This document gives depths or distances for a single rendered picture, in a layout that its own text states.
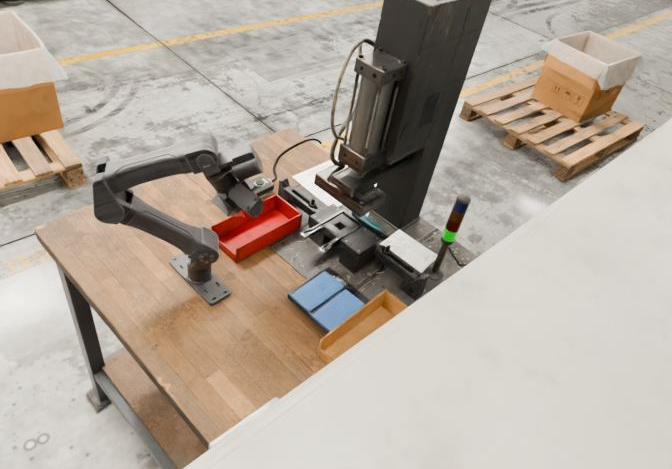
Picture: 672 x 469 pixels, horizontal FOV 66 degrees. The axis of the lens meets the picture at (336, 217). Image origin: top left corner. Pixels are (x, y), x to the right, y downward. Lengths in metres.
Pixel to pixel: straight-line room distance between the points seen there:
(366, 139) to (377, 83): 0.16
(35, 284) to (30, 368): 0.46
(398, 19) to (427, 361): 0.97
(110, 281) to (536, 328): 1.21
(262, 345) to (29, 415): 1.26
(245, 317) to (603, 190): 0.97
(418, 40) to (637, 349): 0.89
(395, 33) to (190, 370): 0.91
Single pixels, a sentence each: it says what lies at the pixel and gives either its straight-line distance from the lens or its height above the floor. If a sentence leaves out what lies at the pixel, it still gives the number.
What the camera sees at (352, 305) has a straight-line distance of 1.42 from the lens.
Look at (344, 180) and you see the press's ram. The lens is 1.38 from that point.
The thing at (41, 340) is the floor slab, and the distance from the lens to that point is 2.58.
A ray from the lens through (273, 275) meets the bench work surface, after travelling 1.49.
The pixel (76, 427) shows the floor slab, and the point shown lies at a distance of 2.32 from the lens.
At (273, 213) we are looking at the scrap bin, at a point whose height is 0.91.
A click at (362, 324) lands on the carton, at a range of 1.41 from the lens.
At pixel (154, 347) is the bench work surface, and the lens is 1.35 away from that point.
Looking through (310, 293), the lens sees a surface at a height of 0.92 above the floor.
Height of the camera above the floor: 2.00
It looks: 41 degrees down
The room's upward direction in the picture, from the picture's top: 11 degrees clockwise
